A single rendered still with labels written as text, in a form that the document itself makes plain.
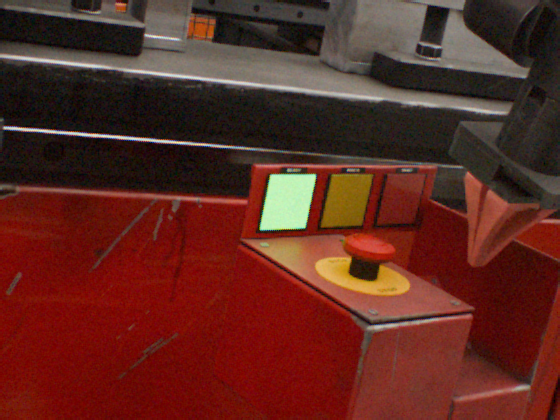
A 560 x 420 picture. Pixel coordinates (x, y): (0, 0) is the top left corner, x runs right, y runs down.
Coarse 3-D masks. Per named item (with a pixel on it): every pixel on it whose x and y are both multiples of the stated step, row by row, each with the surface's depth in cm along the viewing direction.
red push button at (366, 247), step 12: (348, 240) 80; (360, 240) 80; (372, 240) 80; (384, 240) 81; (348, 252) 79; (360, 252) 79; (372, 252) 78; (384, 252) 79; (360, 264) 80; (372, 264) 80; (360, 276) 80; (372, 276) 80
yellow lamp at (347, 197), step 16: (336, 176) 87; (352, 176) 88; (368, 176) 90; (336, 192) 88; (352, 192) 89; (368, 192) 90; (336, 208) 89; (352, 208) 90; (336, 224) 89; (352, 224) 90
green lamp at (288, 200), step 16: (272, 176) 83; (288, 176) 84; (304, 176) 85; (272, 192) 84; (288, 192) 85; (304, 192) 86; (272, 208) 84; (288, 208) 85; (304, 208) 86; (272, 224) 85; (288, 224) 86; (304, 224) 87
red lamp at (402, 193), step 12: (396, 180) 92; (408, 180) 93; (420, 180) 94; (384, 192) 91; (396, 192) 92; (408, 192) 93; (420, 192) 94; (384, 204) 92; (396, 204) 93; (408, 204) 94; (384, 216) 92; (396, 216) 93; (408, 216) 94
